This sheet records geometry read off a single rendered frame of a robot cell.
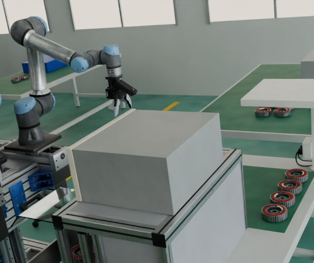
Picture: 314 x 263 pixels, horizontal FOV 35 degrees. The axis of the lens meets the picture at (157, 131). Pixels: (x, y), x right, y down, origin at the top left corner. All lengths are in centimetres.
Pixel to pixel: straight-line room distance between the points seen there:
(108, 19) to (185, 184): 588
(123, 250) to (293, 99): 111
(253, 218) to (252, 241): 18
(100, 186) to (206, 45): 515
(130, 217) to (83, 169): 24
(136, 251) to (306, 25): 497
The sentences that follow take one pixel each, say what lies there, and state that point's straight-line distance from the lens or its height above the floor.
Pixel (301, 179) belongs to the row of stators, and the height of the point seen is 77.
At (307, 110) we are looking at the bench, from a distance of 365.
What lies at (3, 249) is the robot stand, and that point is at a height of 52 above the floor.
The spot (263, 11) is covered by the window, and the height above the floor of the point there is 108.
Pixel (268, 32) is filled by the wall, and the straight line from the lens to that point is 642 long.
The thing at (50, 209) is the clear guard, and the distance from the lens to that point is 193.
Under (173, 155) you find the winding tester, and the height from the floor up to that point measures 131.
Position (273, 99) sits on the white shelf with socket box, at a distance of 238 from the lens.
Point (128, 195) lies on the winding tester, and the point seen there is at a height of 116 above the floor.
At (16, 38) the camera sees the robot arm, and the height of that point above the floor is 160.
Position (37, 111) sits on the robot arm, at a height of 120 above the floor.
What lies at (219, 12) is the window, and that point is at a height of 111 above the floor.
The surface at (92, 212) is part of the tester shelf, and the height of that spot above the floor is 111.
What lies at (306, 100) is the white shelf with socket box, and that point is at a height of 120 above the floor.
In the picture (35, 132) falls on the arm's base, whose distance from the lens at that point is 275.
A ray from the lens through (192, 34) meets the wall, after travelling 680.
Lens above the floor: 190
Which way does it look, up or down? 19 degrees down
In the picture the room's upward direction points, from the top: 8 degrees counter-clockwise
